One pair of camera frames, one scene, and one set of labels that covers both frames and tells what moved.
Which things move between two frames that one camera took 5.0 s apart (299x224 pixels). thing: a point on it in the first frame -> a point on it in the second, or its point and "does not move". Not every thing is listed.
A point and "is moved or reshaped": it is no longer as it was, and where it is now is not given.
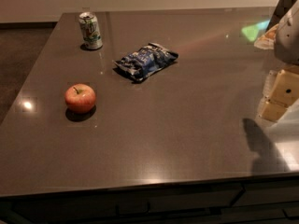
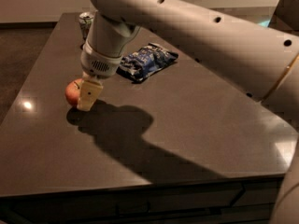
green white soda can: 90,30 does not move
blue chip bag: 139,64 does not move
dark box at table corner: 284,4 does not move
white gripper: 288,37 -> 99,63
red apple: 79,98 is moved or reshaped
